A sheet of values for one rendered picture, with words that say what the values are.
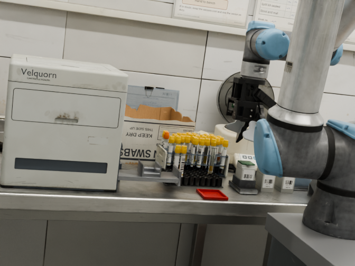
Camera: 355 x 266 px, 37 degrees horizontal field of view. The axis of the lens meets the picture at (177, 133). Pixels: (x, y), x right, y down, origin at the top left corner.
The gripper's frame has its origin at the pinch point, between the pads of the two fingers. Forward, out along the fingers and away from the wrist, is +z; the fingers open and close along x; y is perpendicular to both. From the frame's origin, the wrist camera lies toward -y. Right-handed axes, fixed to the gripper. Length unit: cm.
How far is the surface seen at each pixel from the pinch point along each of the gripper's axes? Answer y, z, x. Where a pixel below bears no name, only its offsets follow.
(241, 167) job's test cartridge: 2.1, 5.0, 1.1
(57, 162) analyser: 53, 5, 7
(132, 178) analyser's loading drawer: 34.0, 8.4, 6.4
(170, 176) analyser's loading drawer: 23.3, 7.9, 4.3
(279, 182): -11.5, 9.4, -0.1
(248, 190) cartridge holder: 0.3, 10.8, 4.5
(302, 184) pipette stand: -21.1, 10.5, -2.9
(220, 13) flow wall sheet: -6, -39, -56
